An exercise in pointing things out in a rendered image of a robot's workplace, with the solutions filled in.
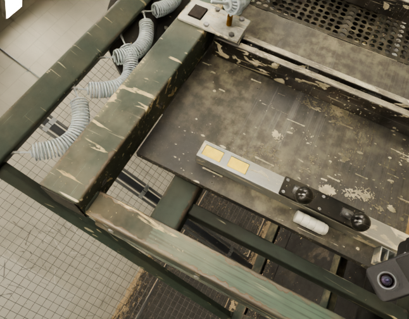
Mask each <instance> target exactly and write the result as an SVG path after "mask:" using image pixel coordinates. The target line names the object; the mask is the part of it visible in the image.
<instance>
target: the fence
mask: <svg viewBox="0 0 409 319"><path fill-rule="evenodd" d="M206 145H208V146H210V147H212V148H215V149H217V150H219V151H221V152H223V153H224V155H223V157H222V159H221V160H220V162H217V161H215V160H213V159H211V158H209V157H207V156H205V155H203V154H202V152H203V150H204V149H205V147H206ZM231 157H234V158H236V159H238V160H240V161H242V162H245V163H247V164H249V167H248V170H247V172H246V174H243V173H241V172H239V171H237V170H235V169H232V168H230V167H228V166H227V164H228V162H229V160H230V158H231ZM196 162H197V163H199V164H200V165H203V166H205V167H207V168H209V169H211V170H213V171H215V172H217V173H220V174H222V175H224V176H226V177H228V178H230V179H232V180H234V181H236V182H239V183H240V184H242V185H245V186H246V187H249V188H250V189H253V190H255V191H257V192H259V193H261V194H263V195H265V196H268V197H270V198H272V199H274V200H276V201H278V202H280V203H282V204H285V205H286V206H288V207H290V208H292V209H294V210H296V211H298V210H299V211H301V212H303V213H305V214H307V215H310V216H312V217H314V218H316V219H317V220H320V221H321V222H324V223H325V224H327V225H328V226H330V227H332V228H334V229H336V230H338V231H340V232H342V233H344V234H346V235H349V236H351V237H353V238H355V239H357V240H359V241H361V242H364V243H366V244H368V245H369V246H372V247H374V248H376V247H379V246H383V247H385V248H387V249H389V250H391V251H393V252H395V253H397V250H398V245H399V243H400V242H402V241H405V240H406V238H407V237H409V235H408V234H405V233H403V232H401V231H399V230H396V229H395V228H392V227H390V226H389V225H386V224H384V223H382V222H380V221H377V220H375V219H373V218H371V217H369V218H370V220H371V226H370V228H369V229H368V230H367V231H364V232H357V231H355V230H353V229H352V228H349V227H347V226H345V225H343V224H341V223H339V222H336V221H334V220H332V219H330V218H328V217H326V216H324V215H321V214H320V213H317V212H316V211H313V210H311V209H309V208H307V207H305V206H303V205H301V204H299V203H296V202H294V201H292V200H290V199H288V198H286V197H284V196H281V195H280V194H279V190H280V187H281V185H282V183H283V180H284V178H285V177H283V176H281V175H279V174H277V173H274V172H272V171H270V170H268V169H266V168H264V167H262V166H260V165H257V164H255V163H253V162H251V161H249V160H246V159H244V158H242V157H240V156H238V155H236V154H234V153H232V152H229V151H227V150H225V149H223V148H221V147H218V146H216V145H214V144H212V143H210V142H208V141H204V142H203V145H202V146H201V148H200V149H199V151H198V153H197V155H196Z"/></svg>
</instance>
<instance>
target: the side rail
mask: <svg viewBox="0 0 409 319"><path fill-rule="evenodd" d="M85 213H86V214H87V215H89V216H90V217H92V218H93V219H95V224H96V225H97V226H98V227H100V228H102V229H103V230H105V231H107V232H109V233H111V234H113V235H115V236H117V237H118V238H120V239H122V240H124V241H125V242H128V243H129V244H131V245H133V246H135V247H137V248H138V249H140V250H142V251H144V252H146V253H148V254H150V255H151V256H153V257H155V258H157V259H159V260H160V261H162V262H164V263H166V264H168V265H170V266H172V267H174V268H175V269H177V270H179V271H181V272H182V273H184V274H186V275H188V276H190V277H192V278H194V279H196V280H197V281H199V282H201V283H203V284H204V285H207V286H208V287H210V288H212V289H214V290H216V291H217V292H219V293H221V294H223V295H224V296H227V297H229V298H231V299H232V300H234V301H236V302H238V303H239V304H241V305H243V306H245V307H247V308H249V309H251V310H253V311H254V312H256V313H258V314H260V315H261V316H264V317H265V318H267V319H345V318H343V317H341V316H339V315H338V314H336V313H334V312H332V311H330V310H328V309H326V308H324V307H323V306H321V305H319V304H317V303H314V302H313V301H311V300H309V299H307V298H305V297H303V296H301V295H299V294H297V293H295V292H294V291H292V290H290V289H288V288H286V287H284V286H282V285H280V284H278V283H277V282H274V281H273V280H270V279H269V278H267V277H265V276H263V275H261V274H259V273H257V272H255V271H254V270H252V269H250V268H248V267H246V266H244V265H242V264H240V263H238V262H236V261H234V260H232V259H230V258H228V257H226V256H225V255H223V254H221V253H219V252H217V251H215V250H213V249H212V248H210V247H208V246H205V245H204V244H202V243H200V242H198V241H196V240H194V239H192V238H190V237H188V236H186V235H185V234H183V233H181V232H179V231H177V230H175V229H173V228H172V227H169V226H168V225H165V224H164V223H161V222H159V221H158V220H156V219H154V218H152V217H150V216H148V215H146V214H144V213H143V212H141V211H139V210H137V209H135V208H133V207H131V206H129V205H128V204H125V203H123V202H121V201H119V200H117V199H116V198H114V197H112V196H110V195H108V194H106V193H104V192H103V191H100V193H99V195H98V197H97V198H96V199H95V200H94V202H93V203H92V204H91V206H90V208H89V209H88V210H87V211H85Z"/></svg>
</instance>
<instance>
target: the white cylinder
mask: <svg viewBox="0 0 409 319"><path fill-rule="evenodd" d="M293 221H294V222H296V223H298V224H300V225H302V226H304V227H306V228H308V229H310V230H312V231H314V232H316V233H318V234H321V235H325V234H326V233H327V232H328V229H329V226H328V225H327V224H325V223H324V222H321V221H320V220H317V219H316V218H314V217H312V216H310V215H307V214H305V213H303V212H301V211H299V210H298V211H297V212H296V213H295V215H294V218H293Z"/></svg>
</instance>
